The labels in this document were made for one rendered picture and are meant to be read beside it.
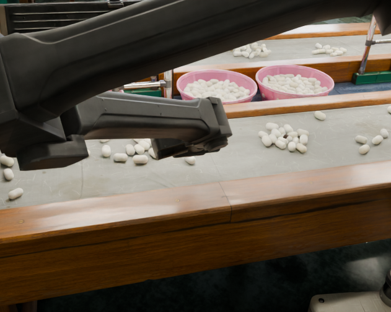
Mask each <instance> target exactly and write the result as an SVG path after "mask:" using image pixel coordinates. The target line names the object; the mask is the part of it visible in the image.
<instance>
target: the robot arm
mask: <svg viewBox="0 0 391 312"><path fill-rule="evenodd" d="M370 14H374V17H375V20H376V22H377V25H378V28H379V30H380V33H381V35H382V36H385V35H388V34H391V0H145V1H141V2H138V3H136V4H132V5H130V6H126V7H123V8H121V9H117V10H115V11H111V12H108V13H106V14H102V15H99V16H97V17H93V18H91V19H87V20H84V21H82V22H78V23H76V24H72V25H68V26H65V27H60V28H55V29H51V30H45V31H41V32H32V33H13V34H10V35H7V36H3V35H2V34H1V33H0V151H1V153H2V154H5V155H6V156H7V157H10V158H17V162H18V165H19V169H20V171H30V170H44V169H52V168H64V167H67V166H70V165H72V164H75V163H77V162H80V161H81V160H83V159H85V158H87V157H88V156H89V153H88V150H87V146H86V142H85V140H96V139H150V140H151V145H152V149H153V151H154V154H155V156H156V159H157V160H161V159H164V158H168V157H173V158H181V157H192V156H200V155H204V154H206V153H212V152H219V151H220V149H221V148H223V147H225V146H227V145H228V139H227V138H229V137H231V136H232V135H233V134H232V131H231V127H230V125H229V122H228V119H227V116H226V112H225V110H224V107H223V104H222V101H221V99H220V98H216V97H206V98H200V97H198V98H195V99H192V100H176V99H171V98H161V97H151V96H145V95H136V94H130V93H121V92H111V91H109V90H112V89H115V88H118V87H121V86H124V85H127V84H130V83H133V82H136V81H139V80H143V79H146V78H148V77H152V76H155V75H158V74H161V73H163V72H167V71H170V70H172V69H176V68H178V67H182V66H185V65H187V64H191V63H194V62H197V61H200V60H202V59H206V58H209V57H212V56H215V55H217V54H221V53H225V52H227V51H230V50H234V49H236V48H240V47H242V46H245V45H249V44H251V43H255V42H257V41H260V40H264V39H266V38H269V37H273V36H275V35H279V34H281V33H284V32H288V31H290V30H294V29H296V28H300V27H303V26H306V25H310V24H314V23H317V22H323V21H326V20H332V19H340V18H345V17H364V16H367V15H370Z"/></svg>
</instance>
